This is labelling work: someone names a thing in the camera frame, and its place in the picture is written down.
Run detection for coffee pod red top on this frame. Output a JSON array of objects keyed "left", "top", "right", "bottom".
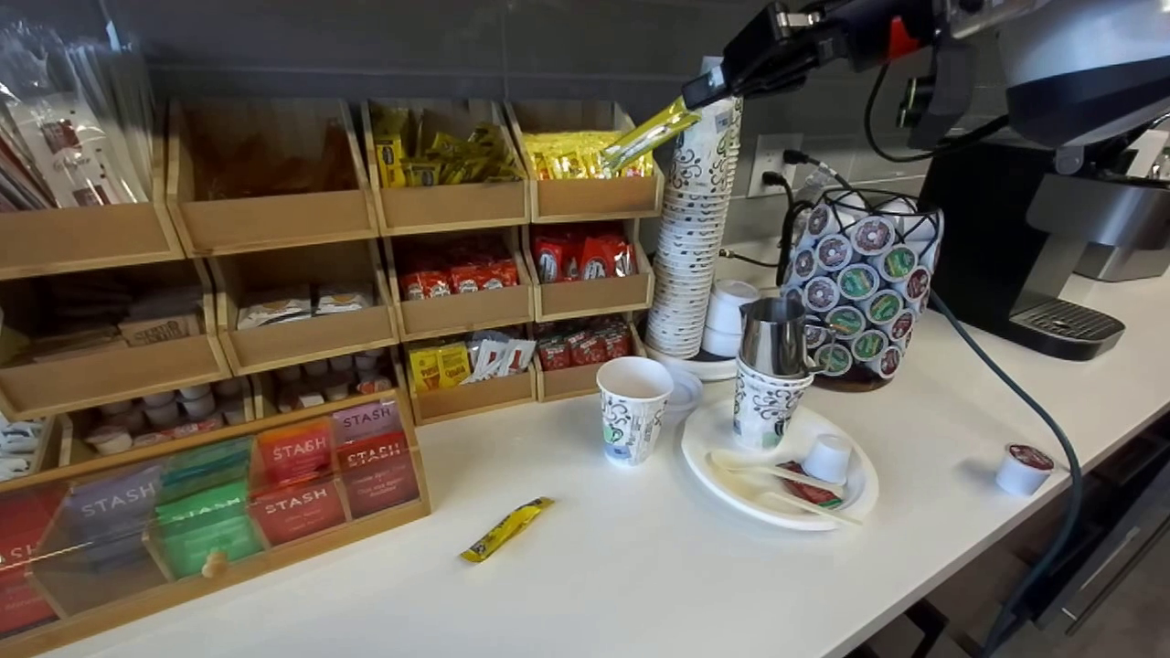
[{"left": 992, "top": 440, "right": 1055, "bottom": 502}]

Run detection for wooden tea box clear lid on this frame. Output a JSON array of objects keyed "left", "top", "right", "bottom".
[{"left": 0, "top": 387, "right": 436, "bottom": 658}]

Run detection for small red packets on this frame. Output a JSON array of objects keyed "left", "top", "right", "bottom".
[{"left": 535, "top": 321, "right": 635, "bottom": 373}]

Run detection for printed paper cup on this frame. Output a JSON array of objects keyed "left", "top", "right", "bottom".
[
  {"left": 729, "top": 357, "right": 820, "bottom": 454},
  {"left": 591, "top": 353, "right": 675, "bottom": 466}
]

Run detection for creamer cups pile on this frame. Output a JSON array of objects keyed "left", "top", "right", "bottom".
[{"left": 78, "top": 375, "right": 251, "bottom": 456}]

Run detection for white stirrers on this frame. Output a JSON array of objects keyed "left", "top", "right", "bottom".
[{"left": 705, "top": 446, "right": 846, "bottom": 523}]

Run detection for stack of printed paper cups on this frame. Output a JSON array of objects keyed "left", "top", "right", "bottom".
[{"left": 644, "top": 90, "right": 746, "bottom": 360}]

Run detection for pile of yellow sachets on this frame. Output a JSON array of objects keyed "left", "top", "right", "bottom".
[{"left": 370, "top": 107, "right": 526, "bottom": 190}]

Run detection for small white saucer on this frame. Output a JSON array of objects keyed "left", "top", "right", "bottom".
[{"left": 644, "top": 345, "right": 742, "bottom": 384}]

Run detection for white sachets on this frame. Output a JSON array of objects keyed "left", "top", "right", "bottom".
[{"left": 235, "top": 286, "right": 378, "bottom": 334}]

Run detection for white wall outlet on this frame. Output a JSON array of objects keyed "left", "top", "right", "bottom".
[{"left": 742, "top": 136, "right": 813, "bottom": 205}]

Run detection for black coffee machine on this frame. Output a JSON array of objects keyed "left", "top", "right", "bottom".
[{"left": 916, "top": 94, "right": 1170, "bottom": 360}]

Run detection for white creamer cup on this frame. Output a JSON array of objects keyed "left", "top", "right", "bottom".
[{"left": 799, "top": 430, "right": 859, "bottom": 486}]

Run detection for patterned coffee pod holder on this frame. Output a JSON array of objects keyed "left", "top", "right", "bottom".
[{"left": 778, "top": 194, "right": 945, "bottom": 390}]

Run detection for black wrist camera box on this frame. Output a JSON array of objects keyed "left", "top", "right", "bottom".
[{"left": 908, "top": 50, "right": 978, "bottom": 150}]

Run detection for black power cable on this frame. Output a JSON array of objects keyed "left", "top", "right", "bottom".
[{"left": 729, "top": 144, "right": 1090, "bottom": 655}]

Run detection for green tea packets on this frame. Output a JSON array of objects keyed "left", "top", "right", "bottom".
[{"left": 150, "top": 440, "right": 265, "bottom": 577}]

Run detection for metal milk pitcher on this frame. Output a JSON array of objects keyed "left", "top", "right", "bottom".
[{"left": 736, "top": 291, "right": 832, "bottom": 380}]

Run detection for white red packets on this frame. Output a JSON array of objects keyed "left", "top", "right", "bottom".
[{"left": 466, "top": 328, "right": 540, "bottom": 380}]

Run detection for brown sugar packets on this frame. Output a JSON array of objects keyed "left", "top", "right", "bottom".
[{"left": 187, "top": 113, "right": 363, "bottom": 205}]

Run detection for large red snack packets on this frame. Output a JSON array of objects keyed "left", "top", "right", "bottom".
[{"left": 531, "top": 229, "right": 640, "bottom": 286}]

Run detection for clear plastic stirrer bag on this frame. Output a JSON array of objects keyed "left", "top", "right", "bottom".
[{"left": 0, "top": 14, "right": 159, "bottom": 211}]

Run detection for stack of white lids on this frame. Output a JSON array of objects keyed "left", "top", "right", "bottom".
[{"left": 700, "top": 276, "right": 772, "bottom": 360}]

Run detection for grey tea packets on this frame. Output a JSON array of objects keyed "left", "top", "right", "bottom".
[{"left": 59, "top": 463, "right": 169, "bottom": 563}]

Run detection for white plate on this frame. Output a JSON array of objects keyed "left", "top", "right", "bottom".
[{"left": 675, "top": 399, "right": 885, "bottom": 534}]

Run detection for maroon tea packets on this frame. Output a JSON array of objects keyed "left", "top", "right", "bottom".
[{"left": 328, "top": 399, "right": 425, "bottom": 520}]

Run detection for orange tea packets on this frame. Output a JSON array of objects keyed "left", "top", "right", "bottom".
[{"left": 251, "top": 418, "right": 340, "bottom": 486}]

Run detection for red sachet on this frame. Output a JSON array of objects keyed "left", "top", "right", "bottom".
[{"left": 778, "top": 471, "right": 849, "bottom": 507}]

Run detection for brown pods pile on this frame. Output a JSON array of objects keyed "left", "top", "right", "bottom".
[{"left": 265, "top": 350, "right": 393, "bottom": 414}]

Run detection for brown cardboard box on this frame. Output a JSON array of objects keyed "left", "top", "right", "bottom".
[{"left": 118, "top": 287, "right": 209, "bottom": 346}]

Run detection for wooden tray organizer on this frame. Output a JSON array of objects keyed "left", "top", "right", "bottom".
[{"left": 0, "top": 94, "right": 669, "bottom": 490}]

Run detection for dark red tea packets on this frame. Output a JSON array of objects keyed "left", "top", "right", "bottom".
[{"left": 0, "top": 486, "right": 69, "bottom": 636}]

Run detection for dark cabinet drawer front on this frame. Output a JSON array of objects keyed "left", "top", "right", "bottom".
[{"left": 852, "top": 414, "right": 1170, "bottom": 658}]

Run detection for yellow sachet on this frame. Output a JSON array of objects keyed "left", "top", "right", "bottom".
[
  {"left": 458, "top": 495, "right": 559, "bottom": 565},
  {"left": 597, "top": 98, "right": 705, "bottom": 173}
]

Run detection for yellow tea packets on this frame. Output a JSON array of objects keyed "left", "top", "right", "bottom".
[{"left": 406, "top": 340, "right": 475, "bottom": 395}]

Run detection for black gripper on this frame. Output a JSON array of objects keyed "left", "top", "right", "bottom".
[{"left": 675, "top": 0, "right": 885, "bottom": 117}]

